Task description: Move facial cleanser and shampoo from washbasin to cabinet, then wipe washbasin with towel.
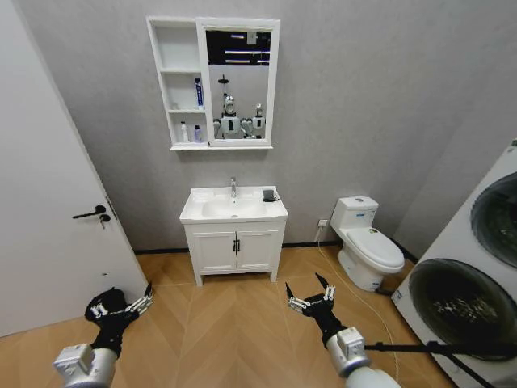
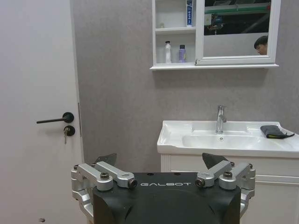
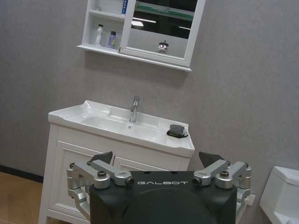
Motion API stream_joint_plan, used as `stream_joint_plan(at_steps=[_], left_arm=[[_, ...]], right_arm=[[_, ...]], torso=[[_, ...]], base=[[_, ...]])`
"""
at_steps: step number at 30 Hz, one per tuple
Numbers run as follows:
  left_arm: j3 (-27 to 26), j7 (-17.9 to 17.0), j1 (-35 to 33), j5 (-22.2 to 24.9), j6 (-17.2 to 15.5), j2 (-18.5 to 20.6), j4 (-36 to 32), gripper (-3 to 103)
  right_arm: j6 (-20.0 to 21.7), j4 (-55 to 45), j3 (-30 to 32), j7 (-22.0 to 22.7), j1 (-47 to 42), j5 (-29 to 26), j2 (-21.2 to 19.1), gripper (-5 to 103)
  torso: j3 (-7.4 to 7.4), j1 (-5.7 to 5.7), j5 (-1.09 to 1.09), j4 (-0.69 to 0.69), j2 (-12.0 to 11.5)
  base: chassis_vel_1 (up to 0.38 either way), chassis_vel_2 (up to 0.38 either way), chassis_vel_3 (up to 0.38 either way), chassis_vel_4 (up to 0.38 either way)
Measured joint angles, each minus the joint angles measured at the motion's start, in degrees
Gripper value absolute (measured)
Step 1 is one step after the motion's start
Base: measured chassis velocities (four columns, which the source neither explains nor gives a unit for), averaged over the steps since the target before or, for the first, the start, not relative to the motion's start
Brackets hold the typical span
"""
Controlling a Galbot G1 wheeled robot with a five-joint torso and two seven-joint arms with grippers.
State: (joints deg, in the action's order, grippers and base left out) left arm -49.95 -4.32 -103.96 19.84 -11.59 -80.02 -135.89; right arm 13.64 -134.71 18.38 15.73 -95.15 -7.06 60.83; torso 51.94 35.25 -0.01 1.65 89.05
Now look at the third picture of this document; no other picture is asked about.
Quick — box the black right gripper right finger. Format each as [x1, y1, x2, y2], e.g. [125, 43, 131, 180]
[192, 151, 253, 222]

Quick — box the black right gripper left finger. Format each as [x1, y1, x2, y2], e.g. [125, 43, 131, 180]
[66, 151, 135, 221]

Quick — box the white vanity cabinet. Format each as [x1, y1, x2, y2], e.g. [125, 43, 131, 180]
[38, 123, 190, 224]

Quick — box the white ceramic washbasin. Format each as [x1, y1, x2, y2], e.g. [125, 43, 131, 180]
[48, 100, 195, 157]

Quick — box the dark grey folded towel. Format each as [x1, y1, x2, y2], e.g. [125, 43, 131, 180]
[166, 124, 189, 139]

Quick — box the cabinet mirror pane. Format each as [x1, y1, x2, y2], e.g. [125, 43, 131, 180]
[127, 0, 198, 58]

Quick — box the white toilet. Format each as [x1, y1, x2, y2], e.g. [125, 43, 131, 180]
[259, 166, 299, 224]

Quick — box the chrome faucet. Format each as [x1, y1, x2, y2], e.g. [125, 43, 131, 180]
[129, 96, 140, 124]

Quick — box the white bottle with black cap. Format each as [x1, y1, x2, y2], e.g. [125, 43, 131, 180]
[95, 24, 104, 46]

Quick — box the white wall mirror cabinet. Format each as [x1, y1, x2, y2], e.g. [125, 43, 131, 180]
[76, 0, 206, 73]

